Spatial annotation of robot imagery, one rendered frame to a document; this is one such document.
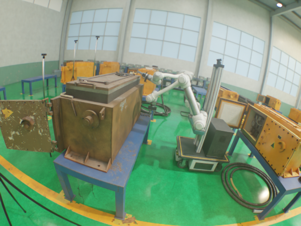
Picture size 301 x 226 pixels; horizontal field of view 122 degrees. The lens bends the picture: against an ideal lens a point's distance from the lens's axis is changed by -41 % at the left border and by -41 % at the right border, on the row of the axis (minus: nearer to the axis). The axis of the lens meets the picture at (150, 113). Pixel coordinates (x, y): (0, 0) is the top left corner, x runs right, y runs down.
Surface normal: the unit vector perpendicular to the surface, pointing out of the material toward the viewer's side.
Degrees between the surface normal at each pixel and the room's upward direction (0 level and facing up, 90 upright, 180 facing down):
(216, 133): 90
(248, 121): 90
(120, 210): 90
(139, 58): 90
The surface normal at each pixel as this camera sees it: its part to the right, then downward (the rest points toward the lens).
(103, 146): -0.14, 0.32
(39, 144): 0.32, 0.37
